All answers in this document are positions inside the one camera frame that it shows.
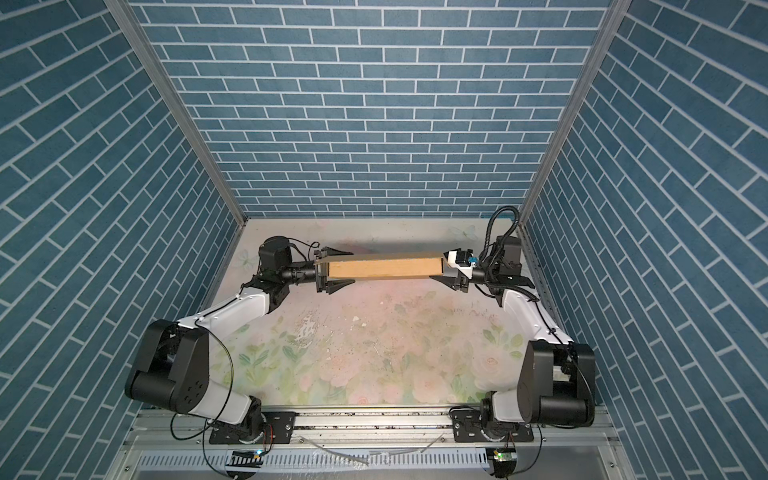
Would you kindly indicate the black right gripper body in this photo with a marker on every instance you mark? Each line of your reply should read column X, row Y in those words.
column 490, row 272

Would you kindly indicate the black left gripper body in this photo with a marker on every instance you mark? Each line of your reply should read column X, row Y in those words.
column 296, row 274

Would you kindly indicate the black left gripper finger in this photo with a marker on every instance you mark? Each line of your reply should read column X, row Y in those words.
column 326, row 251
column 332, row 286

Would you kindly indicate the brown cardboard paper box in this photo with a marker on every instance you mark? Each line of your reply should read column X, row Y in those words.
column 381, row 266

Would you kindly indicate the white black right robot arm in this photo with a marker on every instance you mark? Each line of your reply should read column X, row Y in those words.
column 556, row 385

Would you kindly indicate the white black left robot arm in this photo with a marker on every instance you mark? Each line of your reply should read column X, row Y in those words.
column 171, row 369

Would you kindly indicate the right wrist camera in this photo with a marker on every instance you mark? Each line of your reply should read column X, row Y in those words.
column 461, row 258

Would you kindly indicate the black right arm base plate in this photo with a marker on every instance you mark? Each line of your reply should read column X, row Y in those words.
column 471, row 425

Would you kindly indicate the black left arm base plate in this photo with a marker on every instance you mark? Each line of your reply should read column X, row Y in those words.
column 265, row 428

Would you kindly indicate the aluminium front rail frame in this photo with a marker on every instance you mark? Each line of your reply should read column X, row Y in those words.
column 151, row 452

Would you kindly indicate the aluminium left corner post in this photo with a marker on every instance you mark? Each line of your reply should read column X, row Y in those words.
column 128, row 23

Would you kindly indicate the aluminium corner post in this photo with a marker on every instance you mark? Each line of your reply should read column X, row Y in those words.
column 128, row 23
column 605, row 35

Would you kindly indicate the aluminium right corner post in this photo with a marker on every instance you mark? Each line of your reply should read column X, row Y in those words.
column 605, row 35

